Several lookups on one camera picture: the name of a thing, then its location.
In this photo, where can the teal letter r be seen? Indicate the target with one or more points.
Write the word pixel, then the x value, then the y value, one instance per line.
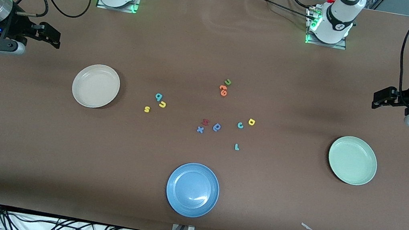
pixel 236 147

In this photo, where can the green letter u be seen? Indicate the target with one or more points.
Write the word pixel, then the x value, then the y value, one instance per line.
pixel 227 82

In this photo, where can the beige brown plate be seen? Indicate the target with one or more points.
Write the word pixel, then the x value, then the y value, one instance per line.
pixel 96 86

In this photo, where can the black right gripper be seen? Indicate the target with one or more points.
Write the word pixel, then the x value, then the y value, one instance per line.
pixel 19 27

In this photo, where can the yellow letter s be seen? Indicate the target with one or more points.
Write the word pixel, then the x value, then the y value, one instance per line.
pixel 147 109

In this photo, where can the white paper scrap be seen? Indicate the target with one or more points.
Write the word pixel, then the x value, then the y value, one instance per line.
pixel 307 226

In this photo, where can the yellow letter a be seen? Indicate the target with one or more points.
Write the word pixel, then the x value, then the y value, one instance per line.
pixel 251 122

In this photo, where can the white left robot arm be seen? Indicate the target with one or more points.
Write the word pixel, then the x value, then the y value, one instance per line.
pixel 338 18

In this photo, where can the blue plate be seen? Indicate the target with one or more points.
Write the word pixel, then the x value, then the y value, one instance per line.
pixel 192 190

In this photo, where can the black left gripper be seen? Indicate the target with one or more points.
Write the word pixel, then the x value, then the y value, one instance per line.
pixel 403 97

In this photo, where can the blue letter x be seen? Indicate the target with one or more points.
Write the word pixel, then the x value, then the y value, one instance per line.
pixel 200 130

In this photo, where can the pale green plate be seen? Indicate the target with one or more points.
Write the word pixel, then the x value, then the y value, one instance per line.
pixel 352 160

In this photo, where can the teal letter c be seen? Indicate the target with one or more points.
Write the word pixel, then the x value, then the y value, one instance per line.
pixel 240 125

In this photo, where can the brown table cover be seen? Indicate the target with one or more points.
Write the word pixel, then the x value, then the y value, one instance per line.
pixel 21 144

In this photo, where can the yellow letter u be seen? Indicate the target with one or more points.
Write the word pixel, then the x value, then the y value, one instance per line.
pixel 162 104

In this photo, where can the teal letter q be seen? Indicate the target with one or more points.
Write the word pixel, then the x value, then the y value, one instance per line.
pixel 158 96

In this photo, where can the blue letter a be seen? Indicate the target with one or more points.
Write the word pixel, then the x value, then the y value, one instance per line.
pixel 217 127

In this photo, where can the red letter m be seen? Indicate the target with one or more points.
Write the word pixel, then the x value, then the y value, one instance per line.
pixel 205 122

